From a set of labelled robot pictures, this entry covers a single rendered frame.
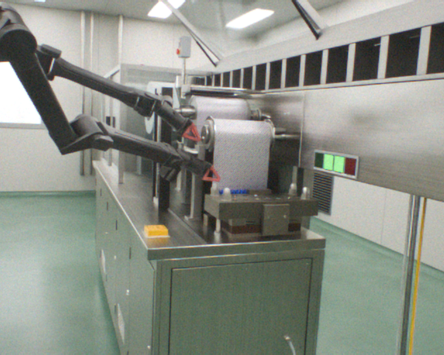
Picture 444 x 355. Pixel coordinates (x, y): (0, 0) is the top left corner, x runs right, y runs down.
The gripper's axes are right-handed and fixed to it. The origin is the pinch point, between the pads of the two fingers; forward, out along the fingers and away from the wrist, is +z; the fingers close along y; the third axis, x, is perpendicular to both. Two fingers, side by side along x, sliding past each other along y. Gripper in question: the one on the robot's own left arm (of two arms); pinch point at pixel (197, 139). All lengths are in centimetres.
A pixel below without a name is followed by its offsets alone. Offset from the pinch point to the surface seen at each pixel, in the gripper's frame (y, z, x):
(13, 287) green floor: -178, 6, -145
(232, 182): 7.1, 20.2, -5.6
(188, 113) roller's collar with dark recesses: -20.7, -4.7, 9.6
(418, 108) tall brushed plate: 75, 21, 31
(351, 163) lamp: 50, 31, 18
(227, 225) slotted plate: 21.1, 22.7, -20.8
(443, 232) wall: -117, 265, 98
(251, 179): 7.2, 26.1, 0.2
